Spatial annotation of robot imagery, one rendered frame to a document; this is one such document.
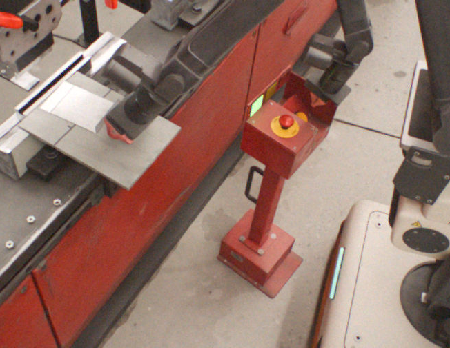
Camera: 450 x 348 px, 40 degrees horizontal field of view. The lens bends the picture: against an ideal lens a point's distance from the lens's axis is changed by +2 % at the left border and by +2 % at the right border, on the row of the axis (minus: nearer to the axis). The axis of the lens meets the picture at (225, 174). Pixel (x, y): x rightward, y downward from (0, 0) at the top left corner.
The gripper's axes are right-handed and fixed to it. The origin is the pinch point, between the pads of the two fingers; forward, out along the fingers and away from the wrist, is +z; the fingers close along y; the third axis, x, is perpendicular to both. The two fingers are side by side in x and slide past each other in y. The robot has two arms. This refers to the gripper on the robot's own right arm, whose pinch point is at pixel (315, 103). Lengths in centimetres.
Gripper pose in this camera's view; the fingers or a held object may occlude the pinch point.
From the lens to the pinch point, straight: 160.5
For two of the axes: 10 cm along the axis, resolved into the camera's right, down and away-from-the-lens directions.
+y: -7.5, -6.5, 0.8
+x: -6.0, 6.4, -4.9
